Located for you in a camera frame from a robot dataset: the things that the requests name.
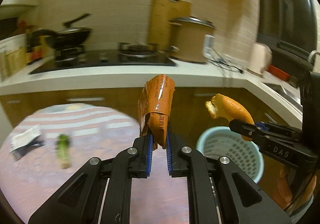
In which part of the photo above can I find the orange fruit peel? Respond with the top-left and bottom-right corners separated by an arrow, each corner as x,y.
205,94 -> 254,125

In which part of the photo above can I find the green vegetable scrap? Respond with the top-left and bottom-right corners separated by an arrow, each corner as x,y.
55,134 -> 71,169

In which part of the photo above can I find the white blue milk carton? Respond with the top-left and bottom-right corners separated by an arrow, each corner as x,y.
10,125 -> 44,161

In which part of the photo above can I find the orange snack wrapper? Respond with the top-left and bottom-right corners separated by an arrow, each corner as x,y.
138,74 -> 175,149

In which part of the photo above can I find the right hand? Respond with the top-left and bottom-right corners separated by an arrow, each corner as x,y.
272,164 -> 317,211

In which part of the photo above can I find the light blue waste basket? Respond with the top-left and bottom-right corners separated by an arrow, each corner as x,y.
196,126 -> 264,183

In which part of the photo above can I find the red item on counter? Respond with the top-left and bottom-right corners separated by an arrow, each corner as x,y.
266,65 -> 290,81

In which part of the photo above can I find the cream electric kettle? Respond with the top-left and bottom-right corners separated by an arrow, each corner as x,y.
247,43 -> 272,78

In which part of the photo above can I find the white power adapter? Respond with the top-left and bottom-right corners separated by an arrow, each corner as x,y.
202,34 -> 215,59

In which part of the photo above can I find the black gas stove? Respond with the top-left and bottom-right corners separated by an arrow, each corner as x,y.
29,42 -> 176,75

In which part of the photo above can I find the wooden cutting board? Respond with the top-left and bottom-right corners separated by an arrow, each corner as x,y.
147,0 -> 191,51

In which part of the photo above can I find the red label sauce bottle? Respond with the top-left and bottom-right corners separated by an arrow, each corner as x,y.
31,36 -> 53,62

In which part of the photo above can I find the yellow utensil basket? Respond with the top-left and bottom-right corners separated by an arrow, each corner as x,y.
5,47 -> 27,76

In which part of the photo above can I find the black wok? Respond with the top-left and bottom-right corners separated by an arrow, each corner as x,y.
31,13 -> 92,50

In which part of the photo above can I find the steel canister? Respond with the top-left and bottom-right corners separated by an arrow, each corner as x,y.
0,46 -> 8,82

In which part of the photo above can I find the dark sauce bottle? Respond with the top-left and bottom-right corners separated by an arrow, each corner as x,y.
26,29 -> 36,65

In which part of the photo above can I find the black power cable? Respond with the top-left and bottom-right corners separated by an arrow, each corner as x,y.
207,48 -> 245,74

